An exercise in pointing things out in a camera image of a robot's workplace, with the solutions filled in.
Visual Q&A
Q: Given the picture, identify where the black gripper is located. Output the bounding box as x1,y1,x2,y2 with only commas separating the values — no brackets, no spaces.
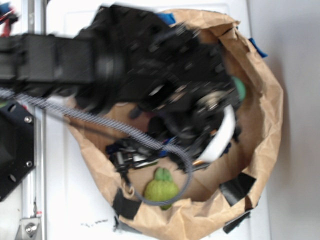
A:
109,24,240,173

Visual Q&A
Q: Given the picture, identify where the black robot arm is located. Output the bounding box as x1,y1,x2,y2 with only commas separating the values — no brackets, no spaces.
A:
0,5,245,170

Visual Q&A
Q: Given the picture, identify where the green plush animal toy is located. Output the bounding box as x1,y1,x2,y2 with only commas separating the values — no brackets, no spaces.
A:
144,167,180,202

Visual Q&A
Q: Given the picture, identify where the grey plush mouse toy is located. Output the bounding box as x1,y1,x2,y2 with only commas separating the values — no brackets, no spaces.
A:
116,102,143,120

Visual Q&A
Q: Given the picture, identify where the green rubber ball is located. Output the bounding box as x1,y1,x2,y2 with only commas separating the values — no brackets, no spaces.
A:
231,76,247,102

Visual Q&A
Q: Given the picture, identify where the brown paper bag bin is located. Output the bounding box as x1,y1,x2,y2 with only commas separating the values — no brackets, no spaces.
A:
68,9,284,240

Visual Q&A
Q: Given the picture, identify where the white flat ribbon cable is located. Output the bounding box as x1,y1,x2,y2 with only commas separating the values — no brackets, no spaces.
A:
199,104,236,163

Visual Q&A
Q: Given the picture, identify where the navy blue twisted rope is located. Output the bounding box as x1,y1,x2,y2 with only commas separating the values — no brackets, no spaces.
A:
105,124,245,157

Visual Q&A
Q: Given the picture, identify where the grey braided cable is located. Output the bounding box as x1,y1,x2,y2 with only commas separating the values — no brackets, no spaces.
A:
0,87,193,207

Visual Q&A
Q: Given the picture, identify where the aluminium extrusion rail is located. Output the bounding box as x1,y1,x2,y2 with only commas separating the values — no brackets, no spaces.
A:
18,0,48,240

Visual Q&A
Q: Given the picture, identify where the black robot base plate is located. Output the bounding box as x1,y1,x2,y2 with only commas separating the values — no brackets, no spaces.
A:
0,100,35,202

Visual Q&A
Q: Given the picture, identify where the metal corner bracket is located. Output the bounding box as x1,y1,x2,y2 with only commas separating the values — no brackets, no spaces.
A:
15,217,43,240

